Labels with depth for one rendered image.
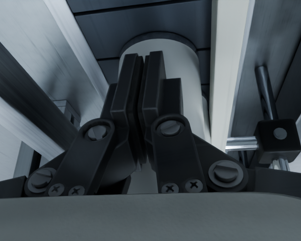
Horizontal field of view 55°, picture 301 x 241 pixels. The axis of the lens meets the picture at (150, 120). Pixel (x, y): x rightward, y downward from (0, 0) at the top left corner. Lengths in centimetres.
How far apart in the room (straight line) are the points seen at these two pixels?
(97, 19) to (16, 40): 12
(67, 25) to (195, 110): 9
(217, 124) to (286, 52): 12
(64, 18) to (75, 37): 1
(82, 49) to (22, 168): 17
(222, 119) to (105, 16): 10
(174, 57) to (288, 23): 12
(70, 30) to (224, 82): 9
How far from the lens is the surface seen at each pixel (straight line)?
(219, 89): 16
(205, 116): 21
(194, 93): 16
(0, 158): 57
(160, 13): 17
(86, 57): 20
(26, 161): 33
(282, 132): 25
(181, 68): 16
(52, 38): 27
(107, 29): 18
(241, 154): 44
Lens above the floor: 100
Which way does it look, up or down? 28 degrees down
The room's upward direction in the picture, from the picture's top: 179 degrees counter-clockwise
